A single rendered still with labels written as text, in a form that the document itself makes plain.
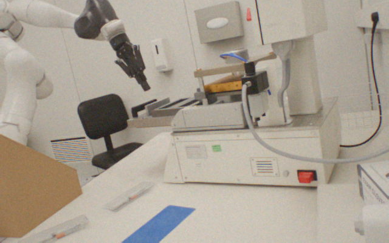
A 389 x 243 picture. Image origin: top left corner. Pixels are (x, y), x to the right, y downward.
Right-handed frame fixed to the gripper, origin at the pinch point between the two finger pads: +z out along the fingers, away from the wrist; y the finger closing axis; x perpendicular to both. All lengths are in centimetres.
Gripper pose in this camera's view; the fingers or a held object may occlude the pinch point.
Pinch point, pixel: (143, 82)
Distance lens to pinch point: 134.4
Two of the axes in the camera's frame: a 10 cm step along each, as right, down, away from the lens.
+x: -4.4, 2.4, -8.7
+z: 5.0, 8.6, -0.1
